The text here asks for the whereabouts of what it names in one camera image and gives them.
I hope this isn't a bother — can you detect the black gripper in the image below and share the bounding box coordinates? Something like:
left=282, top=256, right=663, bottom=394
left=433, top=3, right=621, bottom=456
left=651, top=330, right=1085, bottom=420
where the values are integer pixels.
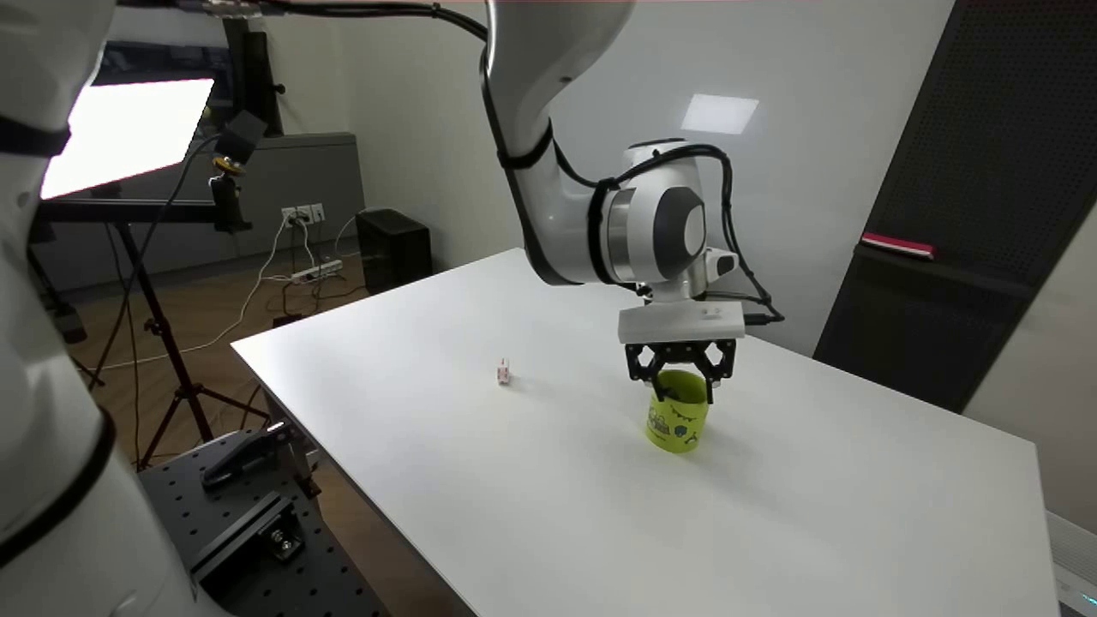
left=626, top=336, right=736, bottom=409

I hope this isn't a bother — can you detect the green mug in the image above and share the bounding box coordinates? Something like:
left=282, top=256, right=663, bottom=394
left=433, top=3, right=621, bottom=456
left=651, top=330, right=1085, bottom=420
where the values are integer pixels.
left=645, top=365, right=718, bottom=458

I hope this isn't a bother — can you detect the pink label strip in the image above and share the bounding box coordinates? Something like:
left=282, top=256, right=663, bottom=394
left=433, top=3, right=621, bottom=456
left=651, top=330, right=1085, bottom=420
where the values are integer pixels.
left=861, top=229, right=939, bottom=262

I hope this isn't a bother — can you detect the black computer tower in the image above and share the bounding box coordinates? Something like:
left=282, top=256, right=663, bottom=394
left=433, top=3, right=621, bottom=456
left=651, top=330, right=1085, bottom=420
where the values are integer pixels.
left=355, top=204, right=441, bottom=294

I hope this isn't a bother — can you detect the tall black cabinet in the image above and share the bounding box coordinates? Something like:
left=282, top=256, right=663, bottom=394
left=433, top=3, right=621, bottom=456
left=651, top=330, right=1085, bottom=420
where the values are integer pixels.
left=813, top=0, right=1097, bottom=416

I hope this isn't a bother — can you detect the white floor power strip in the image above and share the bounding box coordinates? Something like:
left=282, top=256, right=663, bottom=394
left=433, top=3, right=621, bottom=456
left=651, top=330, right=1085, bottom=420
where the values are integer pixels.
left=289, top=256, right=346, bottom=284

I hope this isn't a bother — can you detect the small black breadboard clamp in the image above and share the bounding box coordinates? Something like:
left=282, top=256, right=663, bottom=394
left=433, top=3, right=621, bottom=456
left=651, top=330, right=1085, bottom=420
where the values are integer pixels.
left=263, top=510, right=308, bottom=565

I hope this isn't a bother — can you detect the grey cabinet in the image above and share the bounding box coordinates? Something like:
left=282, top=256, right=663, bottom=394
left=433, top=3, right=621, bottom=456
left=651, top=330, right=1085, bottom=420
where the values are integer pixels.
left=242, top=130, right=371, bottom=253

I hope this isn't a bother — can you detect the black perforated breadboard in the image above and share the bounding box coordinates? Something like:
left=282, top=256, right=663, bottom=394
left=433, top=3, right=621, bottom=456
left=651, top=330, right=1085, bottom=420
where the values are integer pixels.
left=139, top=424, right=394, bottom=617

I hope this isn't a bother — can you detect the black tripod stand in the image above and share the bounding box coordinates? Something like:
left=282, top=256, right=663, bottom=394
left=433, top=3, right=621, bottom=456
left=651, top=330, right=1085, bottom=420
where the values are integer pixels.
left=67, top=216, right=282, bottom=474

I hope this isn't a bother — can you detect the white light panel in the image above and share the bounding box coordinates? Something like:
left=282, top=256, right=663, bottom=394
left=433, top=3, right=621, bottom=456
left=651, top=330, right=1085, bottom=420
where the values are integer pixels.
left=38, top=74, right=220, bottom=204

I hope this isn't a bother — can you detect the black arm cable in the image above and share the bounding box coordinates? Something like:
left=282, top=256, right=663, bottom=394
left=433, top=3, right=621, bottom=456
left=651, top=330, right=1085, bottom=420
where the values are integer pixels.
left=271, top=0, right=789, bottom=330

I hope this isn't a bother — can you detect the white wall socket strip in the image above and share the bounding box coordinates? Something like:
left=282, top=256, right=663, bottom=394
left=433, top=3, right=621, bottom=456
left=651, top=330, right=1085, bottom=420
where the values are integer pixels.
left=277, top=198, right=331, bottom=226

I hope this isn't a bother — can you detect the black mount bracket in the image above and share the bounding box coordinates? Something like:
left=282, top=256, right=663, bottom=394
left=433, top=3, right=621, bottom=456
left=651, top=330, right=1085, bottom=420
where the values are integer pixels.
left=199, top=429, right=291, bottom=496

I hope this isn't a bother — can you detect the black camera on stand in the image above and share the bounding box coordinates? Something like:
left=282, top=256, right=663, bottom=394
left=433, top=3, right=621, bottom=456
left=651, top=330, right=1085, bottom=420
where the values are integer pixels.
left=207, top=105, right=276, bottom=236

